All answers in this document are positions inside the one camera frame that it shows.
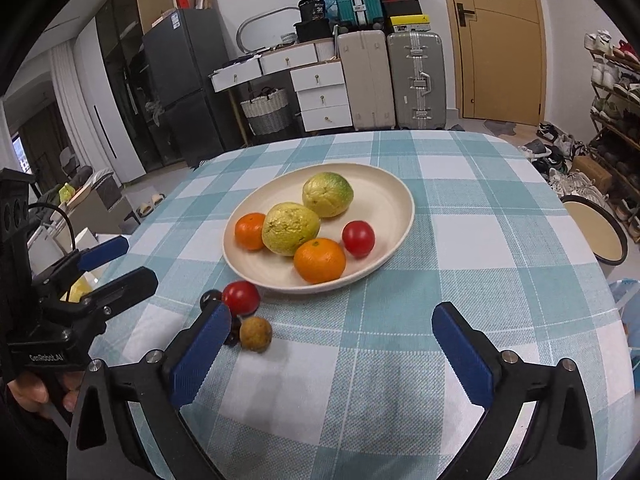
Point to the white desk with drawers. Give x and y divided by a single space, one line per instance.
320 95

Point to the yellow block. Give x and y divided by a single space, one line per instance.
80 290

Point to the dark glass cabinet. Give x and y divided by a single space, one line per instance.
122 60

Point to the wooden door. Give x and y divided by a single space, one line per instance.
500 45

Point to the round black rimmed stool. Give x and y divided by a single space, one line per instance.
595 230

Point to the red tomato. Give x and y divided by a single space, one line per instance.
241 297
358 238

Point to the beige suitcase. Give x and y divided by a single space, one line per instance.
365 80

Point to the black printed box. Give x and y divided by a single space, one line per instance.
312 10

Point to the brown cardboard shoe box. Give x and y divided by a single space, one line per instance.
592 172

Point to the wicker basket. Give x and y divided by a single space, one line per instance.
267 115

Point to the person's left hand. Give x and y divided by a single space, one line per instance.
30 390

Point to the pile of shoes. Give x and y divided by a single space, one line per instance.
560 165

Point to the shoe rack with shoes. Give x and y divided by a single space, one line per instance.
615 110

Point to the silver suitcase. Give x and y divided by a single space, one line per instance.
417 80

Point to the dark grape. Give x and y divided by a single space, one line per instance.
210 300
234 335

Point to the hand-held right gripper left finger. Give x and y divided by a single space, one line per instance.
200 355

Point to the cream round plate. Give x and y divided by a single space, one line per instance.
385 210

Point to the checked teal tablecloth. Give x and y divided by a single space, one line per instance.
375 385

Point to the small orange mandarin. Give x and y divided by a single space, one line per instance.
249 231

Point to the oval mirror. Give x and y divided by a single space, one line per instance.
260 15

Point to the black storage bin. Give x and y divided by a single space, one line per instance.
312 31

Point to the large orange mandarin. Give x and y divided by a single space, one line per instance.
320 260

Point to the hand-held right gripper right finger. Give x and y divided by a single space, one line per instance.
462 355

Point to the yellow black shoe box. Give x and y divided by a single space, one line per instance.
409 23

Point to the pair of beige slippers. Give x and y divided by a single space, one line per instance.
150 205

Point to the dark grey fridge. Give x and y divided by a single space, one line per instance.
185 90

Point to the green yellow citrus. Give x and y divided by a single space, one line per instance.
327 195

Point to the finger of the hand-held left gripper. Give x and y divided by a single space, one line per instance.
130 285
105 252

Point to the brown longan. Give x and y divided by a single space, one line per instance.
255 334

